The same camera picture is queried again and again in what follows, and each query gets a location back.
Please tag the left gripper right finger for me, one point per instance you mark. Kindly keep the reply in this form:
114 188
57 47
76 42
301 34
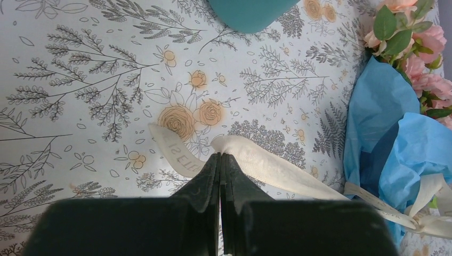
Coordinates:
253 223

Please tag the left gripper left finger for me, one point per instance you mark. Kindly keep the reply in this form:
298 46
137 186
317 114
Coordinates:
186 223

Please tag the cream ribbon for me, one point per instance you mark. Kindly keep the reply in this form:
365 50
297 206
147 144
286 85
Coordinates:
282 169

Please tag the blue wrapping paper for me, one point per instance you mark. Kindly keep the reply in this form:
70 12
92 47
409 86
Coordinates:
395 158

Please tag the pink flowers bunch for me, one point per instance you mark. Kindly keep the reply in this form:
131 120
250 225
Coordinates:
403 37

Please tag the teal ceramic vase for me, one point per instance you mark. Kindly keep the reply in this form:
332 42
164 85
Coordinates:
250 16

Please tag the floral patterned table mat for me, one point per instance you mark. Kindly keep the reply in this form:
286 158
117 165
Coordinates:
81 81

